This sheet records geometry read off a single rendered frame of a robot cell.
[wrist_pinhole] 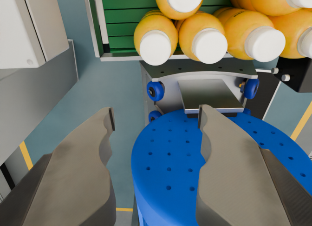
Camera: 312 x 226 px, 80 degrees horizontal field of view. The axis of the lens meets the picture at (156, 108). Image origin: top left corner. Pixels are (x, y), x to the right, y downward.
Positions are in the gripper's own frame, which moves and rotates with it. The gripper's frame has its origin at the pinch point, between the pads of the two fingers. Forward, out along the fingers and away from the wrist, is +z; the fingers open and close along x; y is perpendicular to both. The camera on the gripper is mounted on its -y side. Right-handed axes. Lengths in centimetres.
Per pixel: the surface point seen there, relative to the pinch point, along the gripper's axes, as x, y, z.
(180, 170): 3.1, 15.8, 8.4
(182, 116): 5.0, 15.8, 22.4
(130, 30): -5.6, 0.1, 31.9
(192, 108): 5.8, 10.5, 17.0
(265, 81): 72, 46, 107
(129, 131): -27, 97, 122
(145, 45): -1.3, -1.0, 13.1
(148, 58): -1.0, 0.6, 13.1
